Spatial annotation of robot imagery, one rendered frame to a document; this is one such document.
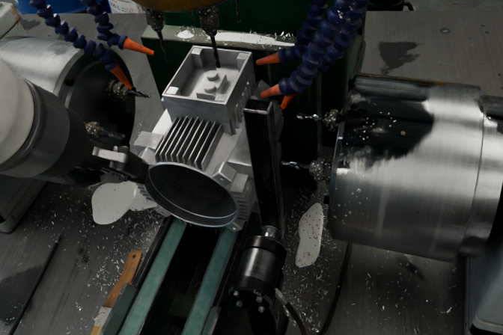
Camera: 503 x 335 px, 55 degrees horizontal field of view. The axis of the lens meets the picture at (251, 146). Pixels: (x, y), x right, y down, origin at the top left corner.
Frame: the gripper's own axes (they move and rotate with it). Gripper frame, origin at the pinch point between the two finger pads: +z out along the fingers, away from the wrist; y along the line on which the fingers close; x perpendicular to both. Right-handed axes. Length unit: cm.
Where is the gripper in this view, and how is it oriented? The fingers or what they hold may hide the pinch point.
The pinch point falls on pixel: (131, 169)
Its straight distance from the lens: 69.3
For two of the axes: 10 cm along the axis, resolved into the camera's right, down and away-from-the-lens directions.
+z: 2.4, 2.2, 9.5
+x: -2.0, 9.6, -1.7
